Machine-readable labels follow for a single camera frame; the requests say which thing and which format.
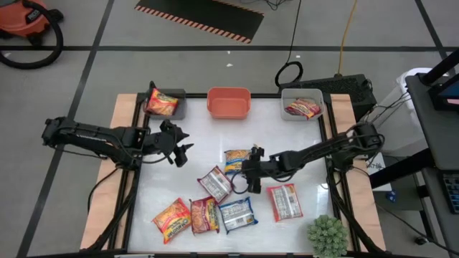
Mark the blue soy sauce noodle pack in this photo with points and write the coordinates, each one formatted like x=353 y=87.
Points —
x=237 y=214
x=235 y=161

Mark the red noodle pack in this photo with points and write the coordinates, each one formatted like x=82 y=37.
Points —
x=215 y=184
x=303 y=108

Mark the plywood table board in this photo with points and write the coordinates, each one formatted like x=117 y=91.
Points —
x=123 y=107

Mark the black keyboard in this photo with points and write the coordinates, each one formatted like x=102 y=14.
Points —
x=452 y=193

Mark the orange plastic bin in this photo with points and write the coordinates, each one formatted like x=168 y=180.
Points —
x=229 y=105

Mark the black computer tower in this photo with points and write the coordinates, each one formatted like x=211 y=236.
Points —
x=333 y=87

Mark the maroon noodle pack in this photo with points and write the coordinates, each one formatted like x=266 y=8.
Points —
x=202 y=216

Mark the white plastic bin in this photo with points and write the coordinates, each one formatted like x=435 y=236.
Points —
x=290 y=97

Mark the orange-red noodle pack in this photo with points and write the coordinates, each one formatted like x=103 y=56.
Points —
x=285 y=202

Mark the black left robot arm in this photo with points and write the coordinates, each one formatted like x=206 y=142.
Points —
x=89 y=136

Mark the orange shop vacuum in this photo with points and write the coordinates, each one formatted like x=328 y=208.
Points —
x=21 y=18

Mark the white waste bin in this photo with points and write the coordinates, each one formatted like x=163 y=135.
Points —
x=405 y=107

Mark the white paper sheet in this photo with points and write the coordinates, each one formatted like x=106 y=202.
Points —
x=380 y=179

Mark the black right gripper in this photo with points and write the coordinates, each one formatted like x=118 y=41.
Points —
x=260 y=168

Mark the orange vacuum cleaner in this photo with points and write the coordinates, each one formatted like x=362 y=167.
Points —
x=30 y=66

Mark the black aluminium table frame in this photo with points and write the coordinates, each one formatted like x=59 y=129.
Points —
x=195 y=96

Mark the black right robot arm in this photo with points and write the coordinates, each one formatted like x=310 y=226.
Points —
x=322 y=148

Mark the orange chicken noodle pack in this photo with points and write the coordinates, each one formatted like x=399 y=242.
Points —
x=172 y=220
x=161 y=104

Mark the green artificial succulent plant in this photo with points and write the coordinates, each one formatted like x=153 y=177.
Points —
x=328 y=236

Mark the black cart monitor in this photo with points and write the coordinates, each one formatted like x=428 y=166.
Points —
x=450 y=95

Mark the grey equipment cart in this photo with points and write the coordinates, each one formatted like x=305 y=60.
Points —
x=441 y=136

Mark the black hazard-striped floor mat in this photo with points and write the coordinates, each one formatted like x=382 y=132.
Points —
x=201 y=14

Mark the dark grey plastic bin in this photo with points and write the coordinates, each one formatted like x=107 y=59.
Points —
x=181 y=107

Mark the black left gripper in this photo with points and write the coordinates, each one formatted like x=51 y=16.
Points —
x=161 y=141

